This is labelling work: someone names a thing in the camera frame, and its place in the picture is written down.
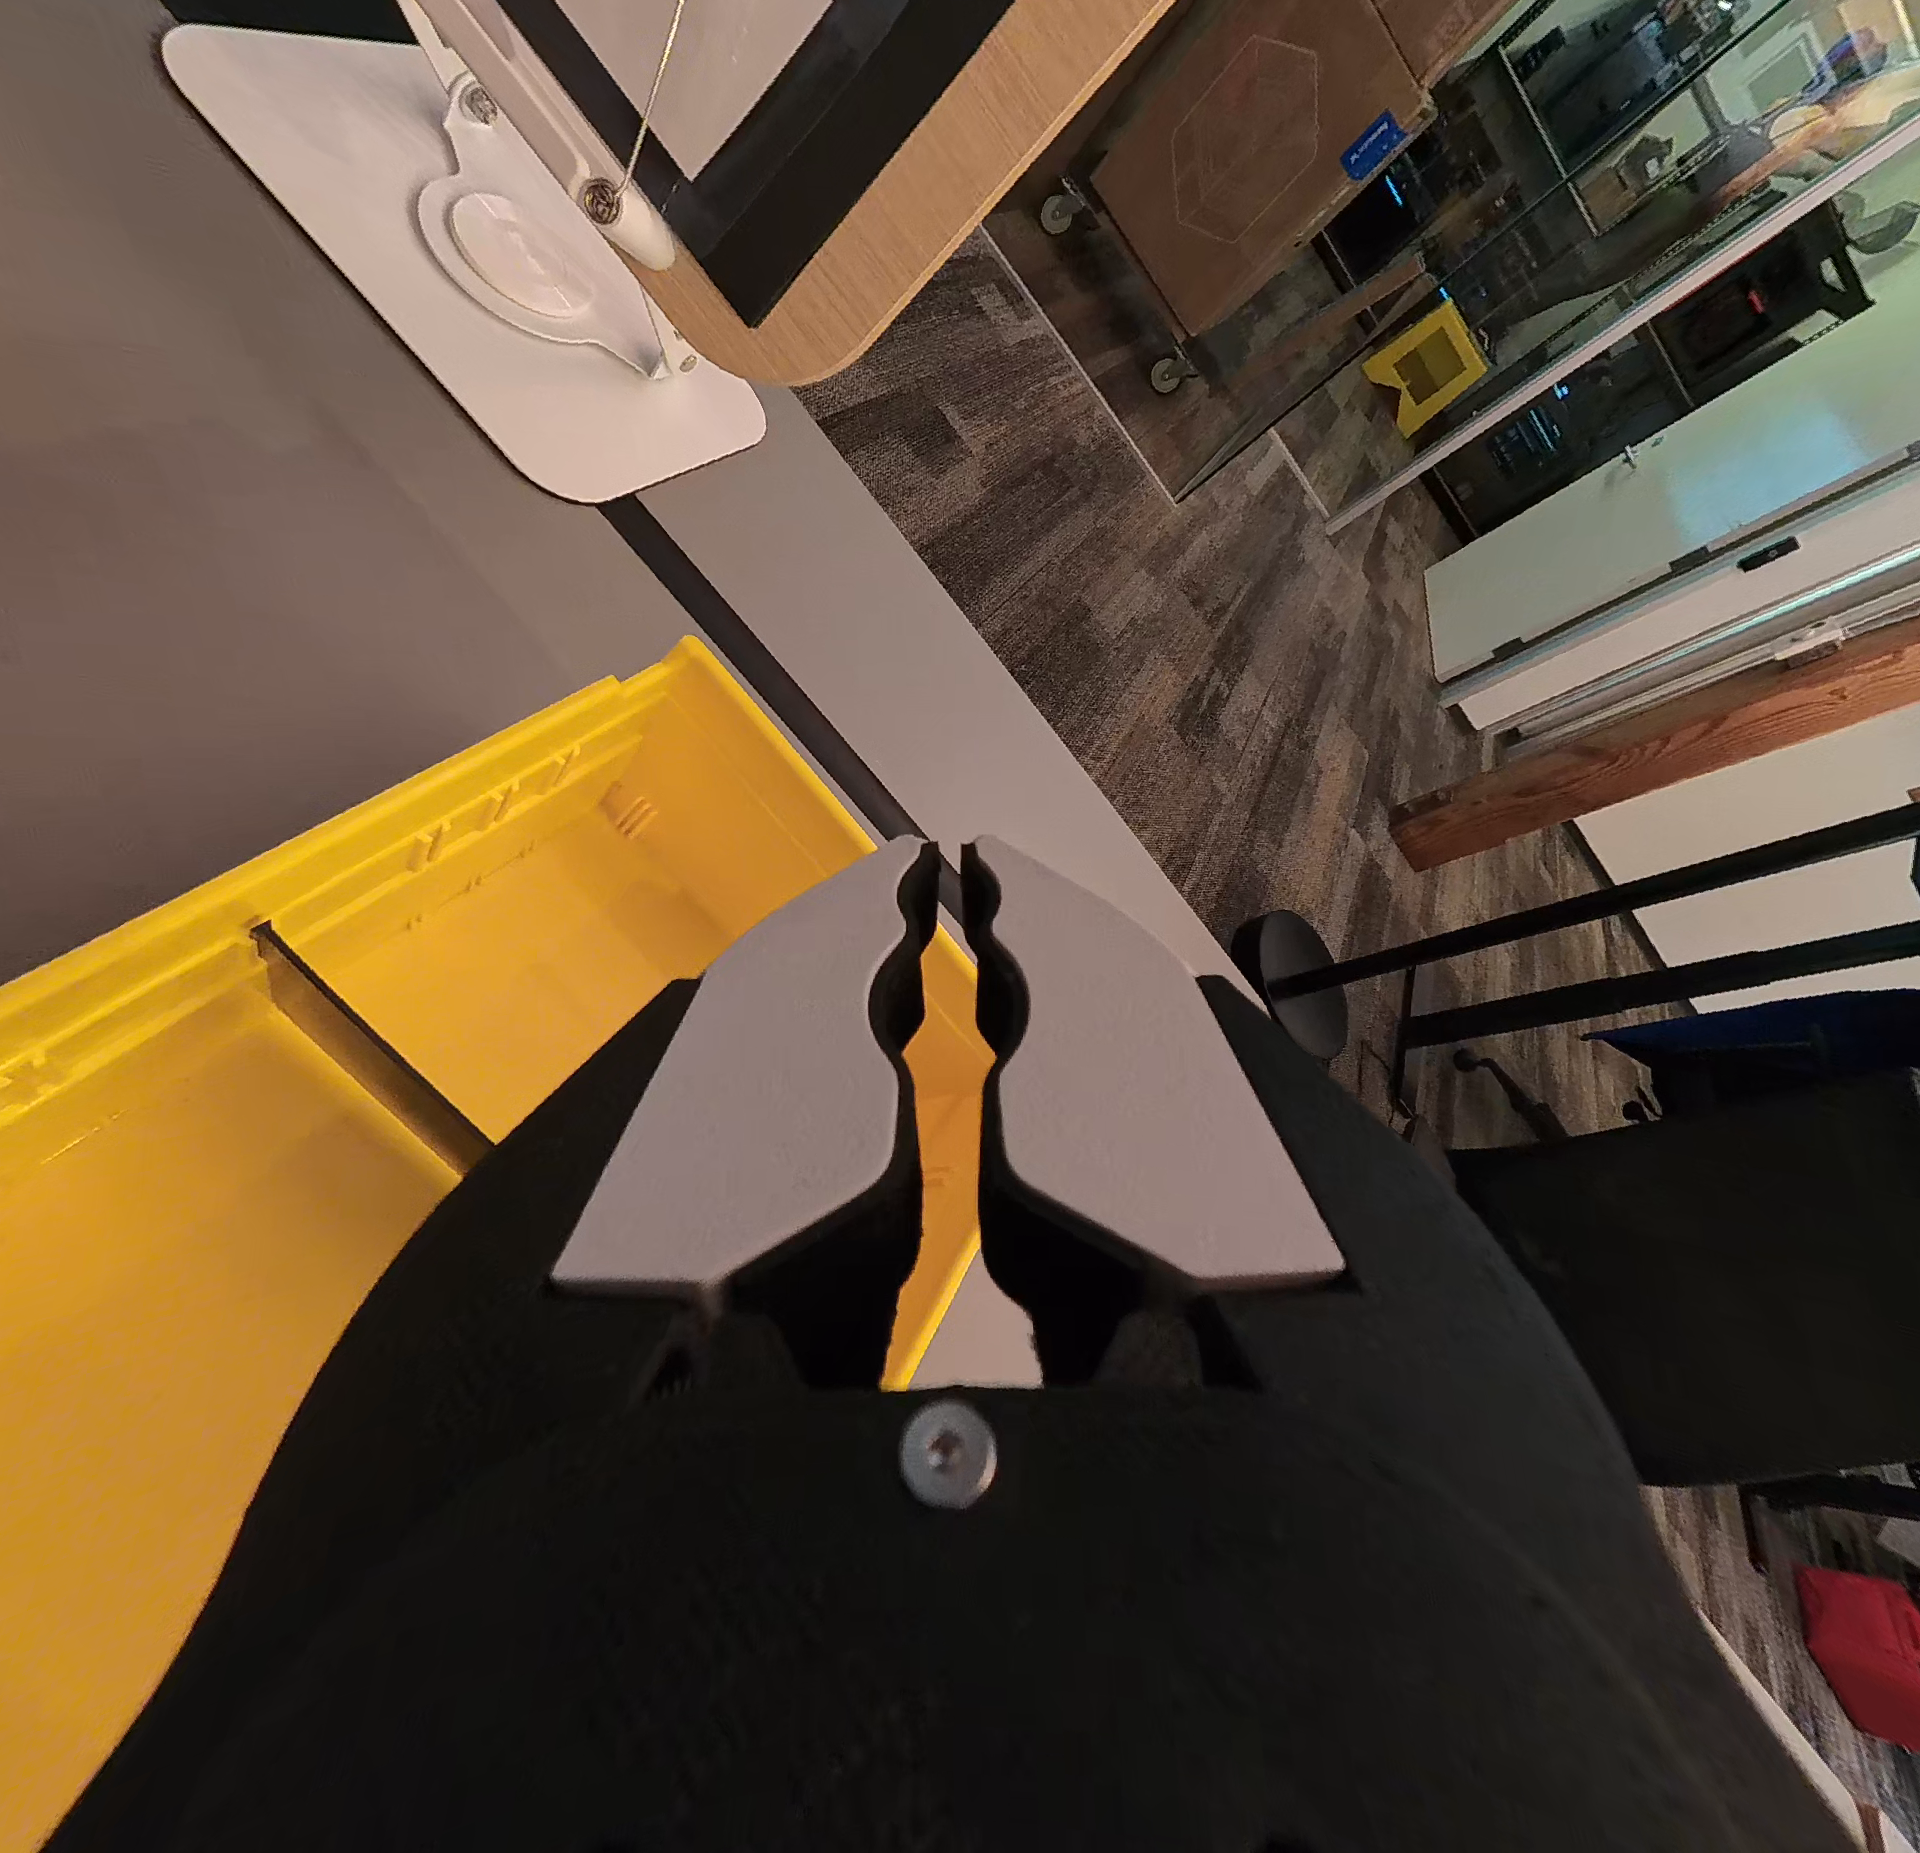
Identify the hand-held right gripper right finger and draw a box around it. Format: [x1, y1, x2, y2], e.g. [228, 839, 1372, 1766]
[958, 834, 1348, 1386]

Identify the wooden beam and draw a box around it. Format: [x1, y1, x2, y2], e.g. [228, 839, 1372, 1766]
[1386, 616, 1920, 872]

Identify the yellow plastic bin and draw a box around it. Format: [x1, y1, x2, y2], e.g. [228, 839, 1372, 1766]
[0, 636, 993, 1853]

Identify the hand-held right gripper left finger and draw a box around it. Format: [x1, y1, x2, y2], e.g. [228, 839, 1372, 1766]
[549, 834, 942, 1390]

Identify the red plastic bin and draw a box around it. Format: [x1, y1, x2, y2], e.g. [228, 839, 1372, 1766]
[1791, 1564, 1920, 1750]

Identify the white display stand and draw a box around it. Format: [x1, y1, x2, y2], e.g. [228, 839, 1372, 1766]
[159, 0, 771, 506]

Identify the blue plastic bin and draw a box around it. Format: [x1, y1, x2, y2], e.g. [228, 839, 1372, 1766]
[1583, 990, 1920, 1120]

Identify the black pole stand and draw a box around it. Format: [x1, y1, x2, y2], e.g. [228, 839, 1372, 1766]
[1228, 802, 1920, 1063]

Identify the small yellow box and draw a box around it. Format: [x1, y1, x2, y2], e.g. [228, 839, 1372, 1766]
[1362, 301, 1488, 431]

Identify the black bin divider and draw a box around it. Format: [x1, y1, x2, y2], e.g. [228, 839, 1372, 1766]
[251, 920, 496, 1181]

